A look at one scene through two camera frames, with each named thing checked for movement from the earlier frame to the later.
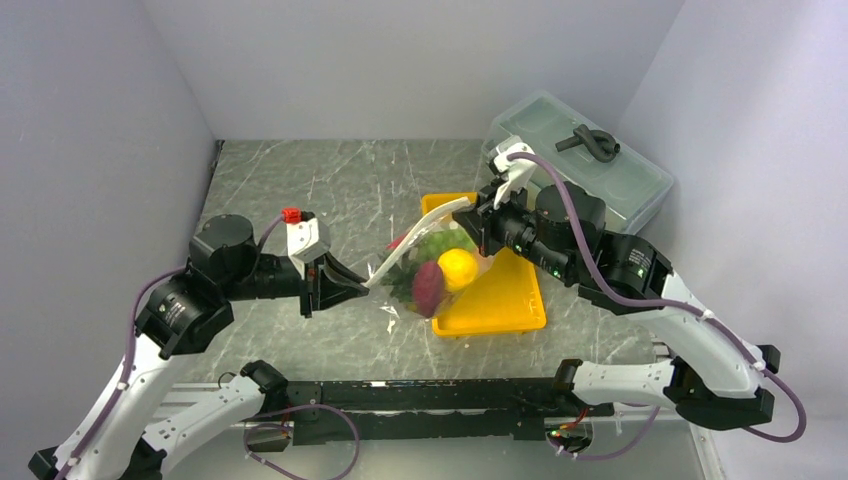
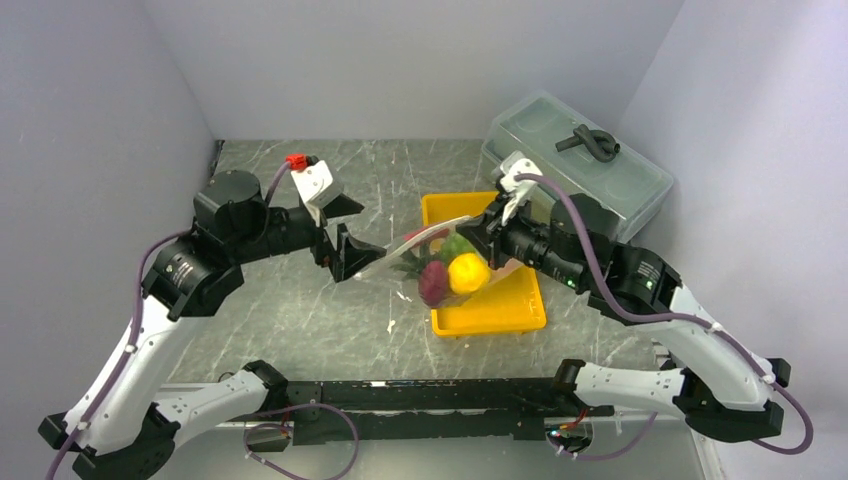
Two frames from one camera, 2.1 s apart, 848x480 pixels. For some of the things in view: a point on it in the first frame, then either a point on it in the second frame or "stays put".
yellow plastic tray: x=504 y=296 stays put
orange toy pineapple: x=401 y=282 to x=412 y=263
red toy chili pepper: x=395 y=242 to x=426 y=241
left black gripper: x=329 y=282 to x=351 y=253
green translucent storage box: x=567 y=145 stays put
